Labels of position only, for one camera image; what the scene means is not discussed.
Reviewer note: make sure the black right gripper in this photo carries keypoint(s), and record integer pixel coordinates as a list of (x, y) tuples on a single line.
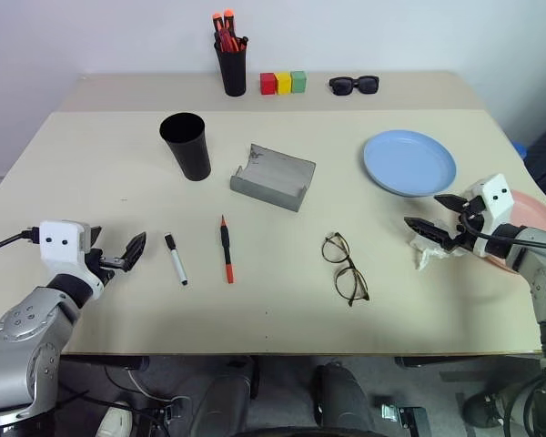
[(468, 223)]

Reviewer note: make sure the white marker with black cap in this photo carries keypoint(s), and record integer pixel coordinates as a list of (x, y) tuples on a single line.
[(177, 261)]

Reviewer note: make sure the red black pen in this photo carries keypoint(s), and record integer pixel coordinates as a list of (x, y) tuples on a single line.
[(227, 255)]

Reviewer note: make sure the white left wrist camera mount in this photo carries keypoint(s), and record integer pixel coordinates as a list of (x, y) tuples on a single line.
[(61, 248)]

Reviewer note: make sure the orange capped black screwdriver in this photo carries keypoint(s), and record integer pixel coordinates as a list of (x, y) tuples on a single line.
[(217, 23), (229, 20)]

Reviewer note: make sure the metal bracket on floor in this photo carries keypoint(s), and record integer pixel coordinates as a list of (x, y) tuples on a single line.
[(405, 416)]

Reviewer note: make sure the dark rounded robot leg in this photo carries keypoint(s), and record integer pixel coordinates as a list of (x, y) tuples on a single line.
[(223, 400), (343, 400)]

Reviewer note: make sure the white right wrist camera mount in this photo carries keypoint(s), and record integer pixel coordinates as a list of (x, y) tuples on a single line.
[(496, 198)]

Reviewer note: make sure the dark grey shoe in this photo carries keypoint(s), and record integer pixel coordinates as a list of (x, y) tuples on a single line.
[(484, 409)]

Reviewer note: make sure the crumpled white tissue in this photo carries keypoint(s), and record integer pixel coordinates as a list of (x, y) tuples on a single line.
[(430, 252)]

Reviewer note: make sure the pink plate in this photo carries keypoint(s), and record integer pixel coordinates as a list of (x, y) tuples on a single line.
[(534, 210)]

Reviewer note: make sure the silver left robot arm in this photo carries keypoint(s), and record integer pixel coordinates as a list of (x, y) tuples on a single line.
[(23, 337)]

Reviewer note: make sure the grey open glasses case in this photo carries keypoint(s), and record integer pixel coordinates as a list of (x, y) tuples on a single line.
[(273, 179)]

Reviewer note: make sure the white shoe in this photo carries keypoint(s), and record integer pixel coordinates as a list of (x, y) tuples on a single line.
[(114, 419)]

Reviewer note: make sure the black table frame bar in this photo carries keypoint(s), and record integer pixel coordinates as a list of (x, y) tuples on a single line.
[(459, 362)]

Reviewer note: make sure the black cup holding screwdrivers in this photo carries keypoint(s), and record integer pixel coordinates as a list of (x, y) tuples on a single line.
[(232, 70)]

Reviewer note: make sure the green wooden block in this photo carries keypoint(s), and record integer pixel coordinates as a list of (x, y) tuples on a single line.
[(298, 82)]

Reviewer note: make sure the empty black cup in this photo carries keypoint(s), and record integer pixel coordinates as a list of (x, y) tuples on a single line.
[(189, 145)]

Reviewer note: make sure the yellow wooden block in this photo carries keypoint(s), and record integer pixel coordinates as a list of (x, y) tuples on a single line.
[(283, 83)]

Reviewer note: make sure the tortoiseshell eyeglasses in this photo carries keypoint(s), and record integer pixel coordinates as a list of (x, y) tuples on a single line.
[(349, 291)]

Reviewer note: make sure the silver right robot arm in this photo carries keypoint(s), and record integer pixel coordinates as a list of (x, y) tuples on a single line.
[(539, 268)]

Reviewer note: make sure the light blue plate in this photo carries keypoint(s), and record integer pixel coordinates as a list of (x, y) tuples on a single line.
[(409, 161)]

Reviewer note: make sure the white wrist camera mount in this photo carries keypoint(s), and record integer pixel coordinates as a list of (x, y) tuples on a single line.
[(61, 248), (496, 198)]

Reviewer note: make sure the red wooden block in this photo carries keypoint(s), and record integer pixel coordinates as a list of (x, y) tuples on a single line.
[(268, 84)]

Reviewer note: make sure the blue round object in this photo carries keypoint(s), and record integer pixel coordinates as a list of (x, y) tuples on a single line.
[(521, 149)]

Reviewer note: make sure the black sunglasses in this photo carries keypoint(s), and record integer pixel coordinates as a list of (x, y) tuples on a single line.
[(343, 85)]

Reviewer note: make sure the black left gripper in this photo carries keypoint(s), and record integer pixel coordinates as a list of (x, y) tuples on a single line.
[(101, 269)]

